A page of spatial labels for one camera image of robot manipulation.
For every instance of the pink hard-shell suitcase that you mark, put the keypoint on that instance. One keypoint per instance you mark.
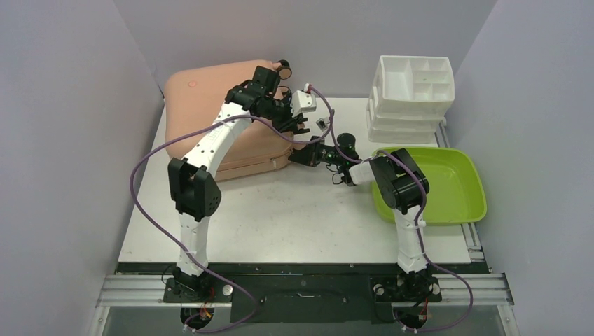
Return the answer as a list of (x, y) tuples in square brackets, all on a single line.
[(193, 99)]

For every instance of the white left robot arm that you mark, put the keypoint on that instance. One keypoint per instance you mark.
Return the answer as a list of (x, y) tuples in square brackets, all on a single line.
[(223, 122)]

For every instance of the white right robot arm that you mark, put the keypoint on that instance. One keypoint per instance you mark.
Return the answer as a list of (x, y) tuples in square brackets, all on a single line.
[(403, 188)]

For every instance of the green plastic tray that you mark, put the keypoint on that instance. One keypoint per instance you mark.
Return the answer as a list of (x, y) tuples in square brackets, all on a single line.
[(456, 192)]

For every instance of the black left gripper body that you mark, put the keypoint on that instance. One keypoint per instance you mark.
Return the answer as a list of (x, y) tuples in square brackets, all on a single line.
[(279, 114)]

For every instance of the white drawer organizer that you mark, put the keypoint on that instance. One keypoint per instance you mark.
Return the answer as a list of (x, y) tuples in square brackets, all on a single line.
[(409, 98)]

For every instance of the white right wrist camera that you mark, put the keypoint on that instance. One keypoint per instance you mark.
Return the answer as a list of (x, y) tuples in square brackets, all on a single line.
[(323, 124)]

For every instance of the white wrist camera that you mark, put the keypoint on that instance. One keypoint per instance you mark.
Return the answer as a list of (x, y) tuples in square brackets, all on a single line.
[(302, 102), (323, 124)]

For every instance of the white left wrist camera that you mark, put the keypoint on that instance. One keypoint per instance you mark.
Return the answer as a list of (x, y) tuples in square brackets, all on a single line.
[(302, 102)]

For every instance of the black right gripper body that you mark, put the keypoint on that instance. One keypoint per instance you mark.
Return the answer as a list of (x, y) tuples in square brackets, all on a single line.
[(309, 152)]

